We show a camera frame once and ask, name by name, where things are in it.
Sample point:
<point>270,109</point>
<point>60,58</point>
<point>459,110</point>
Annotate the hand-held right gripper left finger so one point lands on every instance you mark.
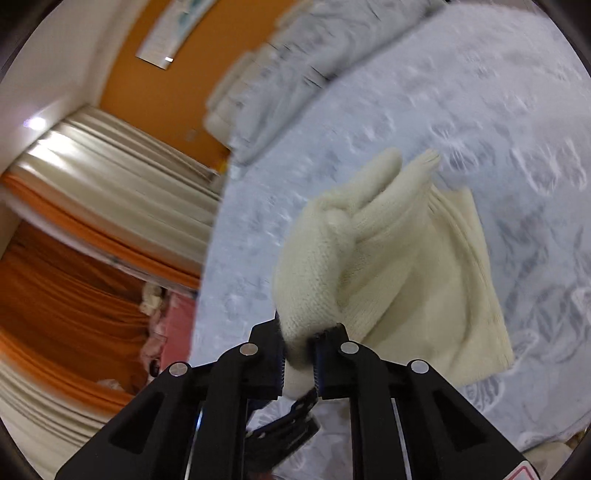
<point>277,364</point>

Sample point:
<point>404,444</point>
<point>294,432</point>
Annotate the wall poster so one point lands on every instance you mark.
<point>171,32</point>

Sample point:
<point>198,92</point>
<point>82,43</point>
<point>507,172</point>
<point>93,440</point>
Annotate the pink blanket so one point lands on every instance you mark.
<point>178,327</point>

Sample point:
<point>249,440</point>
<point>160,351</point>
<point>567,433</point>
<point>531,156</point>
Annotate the grey duvet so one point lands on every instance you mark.
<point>314,46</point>

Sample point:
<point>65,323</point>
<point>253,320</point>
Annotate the cream knit cardigan red buttons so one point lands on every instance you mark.
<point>415,277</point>

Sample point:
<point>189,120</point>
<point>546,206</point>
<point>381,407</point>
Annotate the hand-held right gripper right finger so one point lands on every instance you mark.
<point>318,369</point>

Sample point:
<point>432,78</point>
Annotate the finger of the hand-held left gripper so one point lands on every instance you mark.
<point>286,434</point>

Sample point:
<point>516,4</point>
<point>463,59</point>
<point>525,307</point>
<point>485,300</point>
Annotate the cream curtain with orange border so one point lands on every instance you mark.
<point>46,406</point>
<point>115,161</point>

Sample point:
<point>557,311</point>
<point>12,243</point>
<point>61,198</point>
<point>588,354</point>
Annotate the cream clothes pile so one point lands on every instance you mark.
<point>152,300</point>

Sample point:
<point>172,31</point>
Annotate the beige cloth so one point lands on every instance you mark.
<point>549,461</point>

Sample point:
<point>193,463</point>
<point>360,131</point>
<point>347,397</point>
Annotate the light pink garment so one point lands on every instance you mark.
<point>154,341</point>

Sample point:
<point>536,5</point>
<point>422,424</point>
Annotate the bed with butterfly sheet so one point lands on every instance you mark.
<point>508,138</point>

